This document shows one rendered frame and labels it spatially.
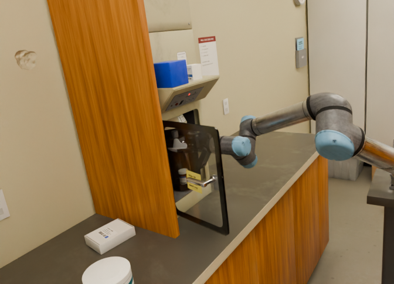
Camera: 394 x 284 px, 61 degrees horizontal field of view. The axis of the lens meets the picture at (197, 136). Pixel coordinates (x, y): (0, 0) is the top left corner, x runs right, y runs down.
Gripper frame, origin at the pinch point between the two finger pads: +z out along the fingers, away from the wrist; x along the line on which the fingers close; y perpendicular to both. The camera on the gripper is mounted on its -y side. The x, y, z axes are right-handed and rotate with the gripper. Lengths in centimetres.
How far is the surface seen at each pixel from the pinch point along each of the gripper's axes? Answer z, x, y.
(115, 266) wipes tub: -25, 61, -13
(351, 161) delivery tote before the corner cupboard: -18, -249, -101
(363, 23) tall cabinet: -23, -293, 38
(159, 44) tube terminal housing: -7.0, 8.9, 44.4
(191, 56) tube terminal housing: -6.7, -10.6, 37.8
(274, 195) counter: -35.1, -20.7, -28.7
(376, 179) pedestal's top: -72, -53, -30
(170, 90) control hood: -17.2, 18.1, 28.2
